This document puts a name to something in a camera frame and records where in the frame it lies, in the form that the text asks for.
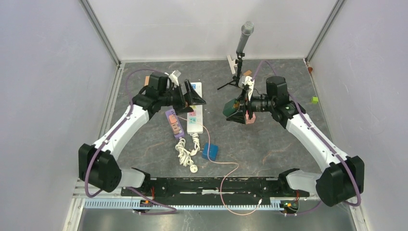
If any pink charging cable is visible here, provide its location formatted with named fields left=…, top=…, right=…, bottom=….
left=177, top=116, right=264, bottom=217

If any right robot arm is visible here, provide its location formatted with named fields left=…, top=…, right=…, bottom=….
left=223, top=76, right=365, bottom=207

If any left wooden block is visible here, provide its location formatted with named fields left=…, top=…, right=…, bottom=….
left=144, top=76, right=150, bottom=86

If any upper wooden block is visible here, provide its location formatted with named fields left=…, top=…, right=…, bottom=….
left=243, top=70, right=252, bottom=77

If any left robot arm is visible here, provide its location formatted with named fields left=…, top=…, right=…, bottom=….
left=78, top=70, right=206, bottom=197

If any dark green cube socket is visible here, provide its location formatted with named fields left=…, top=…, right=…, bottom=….
left=222, top=99, right=241, bottom=117

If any white strip cord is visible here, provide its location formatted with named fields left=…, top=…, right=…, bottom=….
left=190, top=133, right=202, bottom=157

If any pink cube socket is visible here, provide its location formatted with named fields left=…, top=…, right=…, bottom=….
left=245, top=112, right=256, bottom=125

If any grey microphone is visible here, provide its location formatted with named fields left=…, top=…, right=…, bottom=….
left=236, top=21, right=255, bottom=53

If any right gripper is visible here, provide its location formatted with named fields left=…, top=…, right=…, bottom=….
left=226, top=89, right=275, bottom=125

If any pink charger plug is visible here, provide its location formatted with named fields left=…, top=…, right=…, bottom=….
left=168, top=115, right=178, bottom=124

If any black tripod stand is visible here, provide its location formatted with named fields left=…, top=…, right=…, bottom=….
left=217, top=53, right=245, bottom=90

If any wooden block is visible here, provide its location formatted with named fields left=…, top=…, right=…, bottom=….
left=243, top=70, right=252, bottom=77
left=144, top=76, right=150, bottom=86

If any white multicolour power strip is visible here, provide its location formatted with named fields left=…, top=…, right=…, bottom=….
left=186, top=82, right=204, bottom=135

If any small green cube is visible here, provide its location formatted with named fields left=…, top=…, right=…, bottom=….
left=311, top=96, right=319, bottom=104

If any white coiled power cord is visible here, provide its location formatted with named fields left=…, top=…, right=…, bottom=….
left=175, top=138, right=199, bottom=174

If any purple USB power strip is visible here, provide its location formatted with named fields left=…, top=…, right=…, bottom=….
left=165, top=109, right=185, bottom=139

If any white bracket piece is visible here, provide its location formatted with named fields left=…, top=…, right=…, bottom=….
left=227, top=55, right=238, bottom=76

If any blue cube socket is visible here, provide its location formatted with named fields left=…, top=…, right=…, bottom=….
left=202, top=143, right=219, bottom=161

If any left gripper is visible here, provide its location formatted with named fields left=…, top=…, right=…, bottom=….
left=158, top=79, right=205, bottom=116

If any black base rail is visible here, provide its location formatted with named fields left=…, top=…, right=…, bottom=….
left=137, top=177, right=310, bottom=206

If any brown charger plug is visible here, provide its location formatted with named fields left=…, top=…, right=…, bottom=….
left=171, top=122, right=182, bottom=135

